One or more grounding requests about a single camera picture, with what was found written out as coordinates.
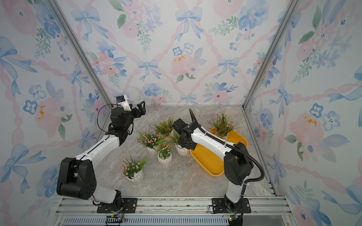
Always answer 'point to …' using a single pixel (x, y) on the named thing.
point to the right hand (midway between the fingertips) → (181, 141)
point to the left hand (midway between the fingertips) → (139, 102)
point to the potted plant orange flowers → (165, 128)
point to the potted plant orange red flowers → (180, 150)
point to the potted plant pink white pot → (164, 155)
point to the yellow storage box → (210, 160)
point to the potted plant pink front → (132, 169)
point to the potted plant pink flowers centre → (149, 140)
